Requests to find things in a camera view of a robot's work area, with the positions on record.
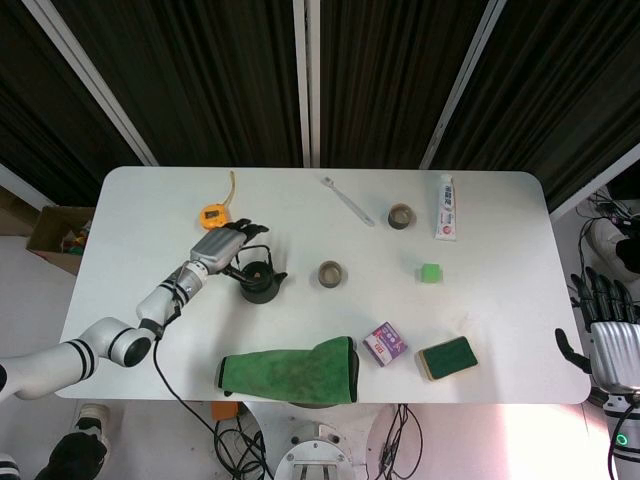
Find black curtain panel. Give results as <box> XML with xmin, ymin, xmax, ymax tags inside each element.
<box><xmin>0</xmin><ymin>0</ymin><xmax>146</xmax><ymax>207</ymax></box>
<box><xmin>438</xmin><ymin>0</ymin><xmax>640</xmax><ymax>212</ymax></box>
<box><xmin>49</xmin><ymin>0</ymin><xmax>306</xmax><ymax>169</ymax></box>
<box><xmin>318</xmin><ymin>0</ymin><xmax>494</xmax><ymax>170</ymax></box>

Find black floor cable bundle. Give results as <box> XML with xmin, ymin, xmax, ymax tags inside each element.
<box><xmin>213</xmin><ymin>417</ymin><xmax>274</xmax><ymax>480</ymax></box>
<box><xmin>379</xmin><ymin>403</ymin><xmax>426</xmax><ymax>480</ymax></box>

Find purple tissue pack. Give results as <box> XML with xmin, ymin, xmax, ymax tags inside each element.
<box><xmin>362</xmin><ymin>321</ymin><xmax>409</xmax><ymax>368</ymax></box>

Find yellow tape measure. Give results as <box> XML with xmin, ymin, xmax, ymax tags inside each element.
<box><xmin>198</xmin><ymin>170</ymin><xmax>237</xmax><ymax>235</ymax></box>

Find green yellow sponge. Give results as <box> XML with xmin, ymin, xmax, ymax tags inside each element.
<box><xmin>414</xmin><ymin>336</ymin><xmax>479</xmax><ymax>384</ymax></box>

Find white toothbrush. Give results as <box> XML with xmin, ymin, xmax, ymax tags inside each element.
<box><xmin>321</xmin><ymin>175</ymin><xmax>376</xmax><ymax>228</ymax></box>

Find green cube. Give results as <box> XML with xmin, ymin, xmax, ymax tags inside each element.
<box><xmin>416</xmin><ymin>262</ymin><xmax>445</xmax><ymax>285</ymax></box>

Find white toothpaste tube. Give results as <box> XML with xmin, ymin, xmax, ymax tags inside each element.
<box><xmin>433</xmin><ymin>173</ymin><xmax>460</xmax><ymax>243</ymax></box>

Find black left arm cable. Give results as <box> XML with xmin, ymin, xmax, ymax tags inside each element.
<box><xmin>152</xmin><ymin>294</ymin><xmax>221</xmax><ymax>436</ymax></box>

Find person leg black trousers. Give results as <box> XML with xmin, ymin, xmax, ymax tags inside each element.
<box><xmin>34</xmin><ymin>432</ymin><xmax>109</xmax><ymax>480</ymax></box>

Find green microfibre towel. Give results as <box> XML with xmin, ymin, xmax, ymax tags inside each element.
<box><xmin>215</xmin><ymin>336</ymin><xmax>362</xmax><ymax>404</ymax></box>

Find white robot torso base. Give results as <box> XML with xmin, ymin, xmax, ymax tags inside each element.
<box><xmin>247</xmin><ymin>402</ymin><xmax>396</xmax><ymax>480</ymax></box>

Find cardboard box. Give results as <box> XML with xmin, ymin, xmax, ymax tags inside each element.
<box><xmin>25</xmin><ymin>204</ymin><xmax>96</xmax><ymax>276</ymax></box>

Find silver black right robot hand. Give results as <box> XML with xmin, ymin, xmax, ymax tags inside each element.
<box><xmin>554</xmin><ymin>267</ymin><xmax>640</xmax><ymax>391</ymax></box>

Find white partition frame post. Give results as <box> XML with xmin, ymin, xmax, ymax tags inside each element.
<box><xmin>22</xmin><ymin>0</ymin><xmax>160</xmax><ymax>167</ymax></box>
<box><xmin>292</xmin><ymin>0</ymin><xmax>322</xmax><ymax>169</ymax></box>
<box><xmin>548</xmin><ymin>149</ymin><xmax>640</xmax><ymax>224</ymax></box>
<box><xmin>418</xmin><ymin>0</ymin><xmax>507</xmax><ymax>170</ymax></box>

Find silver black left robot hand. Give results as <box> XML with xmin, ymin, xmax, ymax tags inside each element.
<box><xmin>189</xmin><ymin>217</ymin><xmax>271</xmax><ymax>282</ymax></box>

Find tangled cables beside device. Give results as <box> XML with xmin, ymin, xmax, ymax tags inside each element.
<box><xmin>574</xmin><ymin>192</ymin><xmax>640</xmax><ymax>236</ymax></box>

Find black teapot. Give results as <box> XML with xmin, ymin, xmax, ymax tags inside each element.
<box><xmin>230</xmin><ymin>243</ymin><xmax>289</xmax><ymax>305</ymax></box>

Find white black shoe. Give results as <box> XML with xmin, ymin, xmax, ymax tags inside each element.
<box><xmin>74</xmin><ymin>403</ymin><xmax>111</xmax><ymax>451</ymax></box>

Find dark ceramic teacup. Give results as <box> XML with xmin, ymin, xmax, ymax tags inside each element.
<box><xmin>317</xmin><ymin>260</ymin><xmax>348</xmax><ymax>290</ymax></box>
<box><xmin>387</xmin><ymin>202</ymin><xmax>418</xmax><ymax>231</ymax></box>

